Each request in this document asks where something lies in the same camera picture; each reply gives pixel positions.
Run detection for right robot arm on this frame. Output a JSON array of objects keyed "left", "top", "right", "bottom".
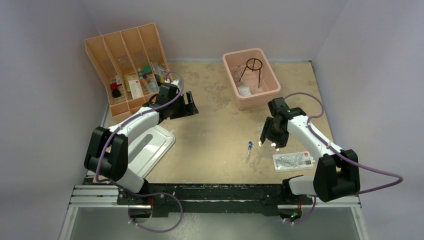
[{"left": 260, "top": 97, "right": 361, "bottom": 204}]

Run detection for black mounting base rail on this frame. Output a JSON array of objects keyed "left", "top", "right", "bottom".
[{"left": 117, "top": 183, "right": 313, "bottom": 218}]

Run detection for white box in organizer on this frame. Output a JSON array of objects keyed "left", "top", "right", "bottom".
[{"left": 127, "top": 80, "right": 144, "bottom": 99}]

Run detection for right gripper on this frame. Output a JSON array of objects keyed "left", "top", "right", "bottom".
[{"left": 260, "top": 116, "right": 290, "bottom": 150}]

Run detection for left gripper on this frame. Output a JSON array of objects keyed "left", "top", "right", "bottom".
[{"left": 168, "top": 92, "right": 198, "bottom": 120}]

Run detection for black metal tripod stand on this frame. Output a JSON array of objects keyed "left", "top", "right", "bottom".
[{"left": 242, "top": 57, "right": 264, "bottom": 89}]

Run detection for metal crucible tongs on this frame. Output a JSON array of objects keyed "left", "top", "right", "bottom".
[{"left": 234, "top": 65, "right": 244, "bottom": 87}]

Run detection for small white packet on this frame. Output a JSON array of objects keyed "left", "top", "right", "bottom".
[{"left": 237, "top": 85, "right": 252, "bottom": 97}]

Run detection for peach file organizer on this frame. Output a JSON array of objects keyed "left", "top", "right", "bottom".
[{"left": 84, "top": 23, "right": 169, "bottom": 122}]

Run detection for red black bottle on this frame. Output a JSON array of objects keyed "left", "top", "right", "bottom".
[{"left": 110, "top": 82, "right": 122, "bottom": 98}]

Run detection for blue capped test tube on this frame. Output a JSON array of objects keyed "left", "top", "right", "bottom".
[{"left": 245, "top": 141, "right": 253, "bottom": 163}]

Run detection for pink plastic bin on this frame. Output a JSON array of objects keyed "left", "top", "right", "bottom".
[{"left": 222, "top": 48, "right": 281, "bottom": 110}]

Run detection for white plastic lid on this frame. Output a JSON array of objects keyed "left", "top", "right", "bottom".
[{"left": 128, "top": 125, "right": 176, "bottom": 178}]

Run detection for colourful markers set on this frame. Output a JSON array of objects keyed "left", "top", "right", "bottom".
[{"left": 154, "top": 73, "right": 166, "bottom": 86}]

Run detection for white labelled package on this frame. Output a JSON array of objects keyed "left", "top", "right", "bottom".
[{"left": 272, "top": 151, "right": 315, "bottom": 172}]

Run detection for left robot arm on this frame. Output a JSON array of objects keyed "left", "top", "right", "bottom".
[{"left": 84, "top": 79, "right": 199, "bottom": 205}]

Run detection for white test tube rack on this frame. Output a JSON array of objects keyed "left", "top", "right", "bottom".
[{"left": 255, "top": 127, "right": 276, "bottom": 157}]

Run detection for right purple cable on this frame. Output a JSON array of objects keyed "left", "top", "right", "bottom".
[{"left": 283, "top": 92, "right": 404, "bottom": 226}]

